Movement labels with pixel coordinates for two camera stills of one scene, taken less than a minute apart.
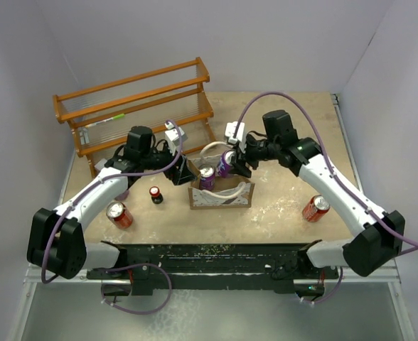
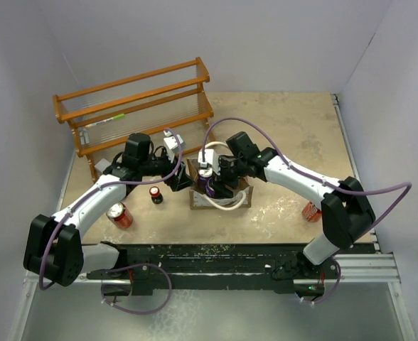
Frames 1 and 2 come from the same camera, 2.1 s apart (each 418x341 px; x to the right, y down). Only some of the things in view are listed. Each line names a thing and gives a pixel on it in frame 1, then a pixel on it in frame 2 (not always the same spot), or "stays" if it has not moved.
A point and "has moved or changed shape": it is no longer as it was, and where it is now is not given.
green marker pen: [116, 117] stays
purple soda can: [224, 167] has moved or changed shape
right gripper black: [240, 168] to [218, 183]
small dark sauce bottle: [156, 197] stays
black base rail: [215, 268] stays
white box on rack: [100, 164] stays
